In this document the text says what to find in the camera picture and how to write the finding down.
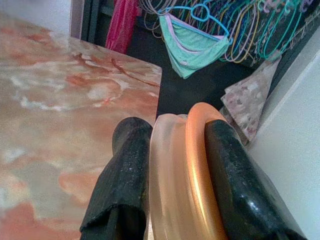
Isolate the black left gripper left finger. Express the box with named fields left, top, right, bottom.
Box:
left=79, top=116, right=154, bottom=240

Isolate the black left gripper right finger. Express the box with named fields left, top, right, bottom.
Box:
left=204, top=118, right=308, bottom=240

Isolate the clear container with orange lid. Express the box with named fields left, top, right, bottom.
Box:
left=148, top=102, right=235, bottom=240

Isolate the floral patterned beige cloth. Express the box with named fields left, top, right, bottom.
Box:
left=220, top=51, right=283, bottom=146

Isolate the teal cloth with lilac trim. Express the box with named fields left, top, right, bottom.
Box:
left=158, top=13, right=230, bottom=80

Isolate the pink red hanging garment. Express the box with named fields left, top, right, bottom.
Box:
left=104, top=0, right=141, bottom=55

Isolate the blue plastic clothes hanger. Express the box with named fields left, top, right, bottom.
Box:
left=164, top=3, right=230, bottom=38

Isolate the green wire clothes hanger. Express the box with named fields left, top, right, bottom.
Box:
left=257, top=7, right=285, bottom=60

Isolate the yellow wire clothes hanger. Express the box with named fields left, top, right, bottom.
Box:
left=230, top=4, right=261, bottom=64

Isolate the black metal rack frame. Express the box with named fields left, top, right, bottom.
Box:
left=81, top=0, right=118, bottom=48

